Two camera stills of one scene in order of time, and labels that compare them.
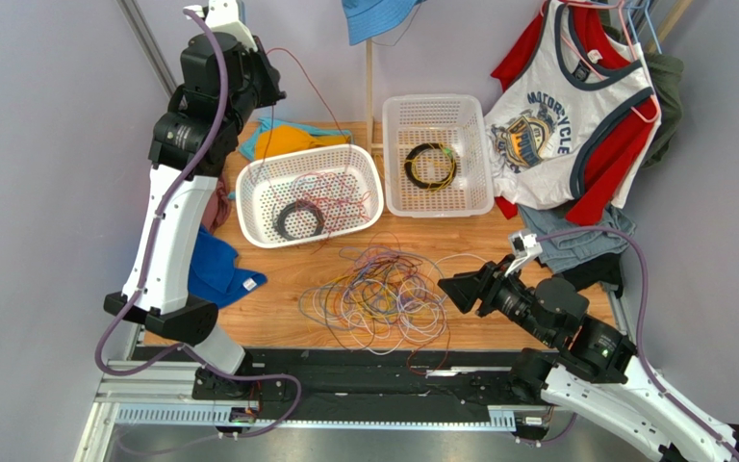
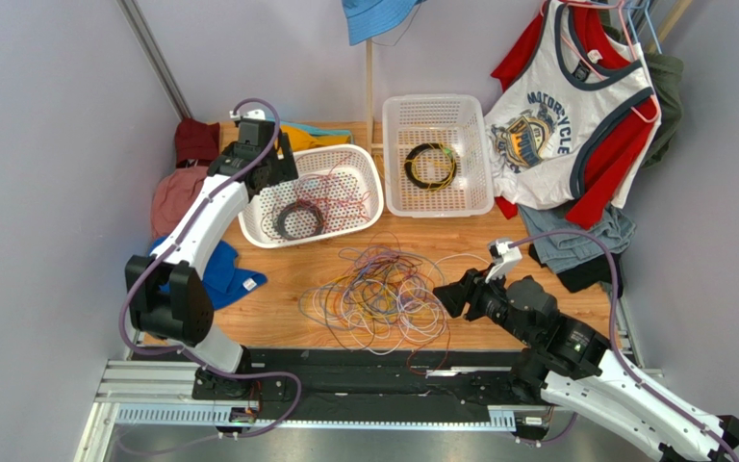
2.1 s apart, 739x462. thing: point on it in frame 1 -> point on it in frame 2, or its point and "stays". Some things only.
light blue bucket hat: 367,19 stays
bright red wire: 322,100 -> 316,200
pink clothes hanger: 619,4 stays
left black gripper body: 259,87 -> 278,169
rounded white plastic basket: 299,197 stays
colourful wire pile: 386,296 stays
